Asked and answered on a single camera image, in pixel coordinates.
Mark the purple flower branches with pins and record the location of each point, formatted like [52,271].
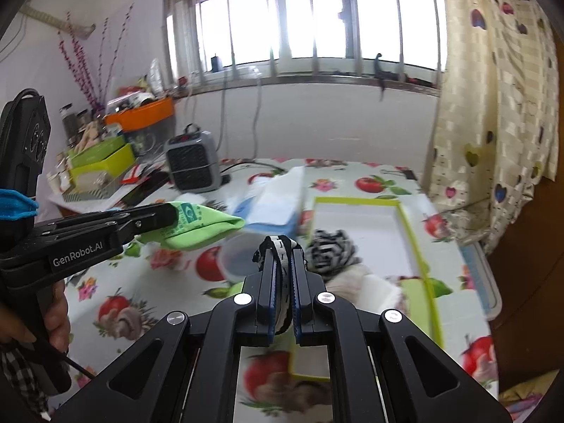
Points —
[93,84]

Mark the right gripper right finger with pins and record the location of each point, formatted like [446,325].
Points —
[383,368]

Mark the white towel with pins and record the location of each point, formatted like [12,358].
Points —
[377,295]

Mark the green boxes stack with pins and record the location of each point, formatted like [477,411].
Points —
[95,167]

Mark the grey space heater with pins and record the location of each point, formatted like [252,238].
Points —
[193,161]

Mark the yellow-green cardboard box tray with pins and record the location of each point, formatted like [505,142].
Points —
[387,245]

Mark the clear lidded plastic jar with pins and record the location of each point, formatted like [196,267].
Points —
[235,255]

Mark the blue face masks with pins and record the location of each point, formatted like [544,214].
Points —
[15,206]

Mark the heart patterned curtain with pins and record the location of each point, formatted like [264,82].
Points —
[496,135]

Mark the black white striped sock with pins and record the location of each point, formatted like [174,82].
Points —
[330,253]
[273,300]

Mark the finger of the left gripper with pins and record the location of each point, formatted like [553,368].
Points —
[132,222]

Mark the green microfiber cloth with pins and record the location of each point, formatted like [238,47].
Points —
[196,226]

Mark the zigzag patterned tray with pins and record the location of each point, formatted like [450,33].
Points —
[101,189]

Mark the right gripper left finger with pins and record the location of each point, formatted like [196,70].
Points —
[185,368]

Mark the cream towel with stripes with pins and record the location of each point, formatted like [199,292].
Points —
[349,282]

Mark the black smartphone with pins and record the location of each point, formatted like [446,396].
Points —
[152,183]

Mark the orange lidded storage box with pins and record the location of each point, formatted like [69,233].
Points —
[142,117]

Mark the blue tissue pack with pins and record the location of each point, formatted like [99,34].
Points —
[273,205]

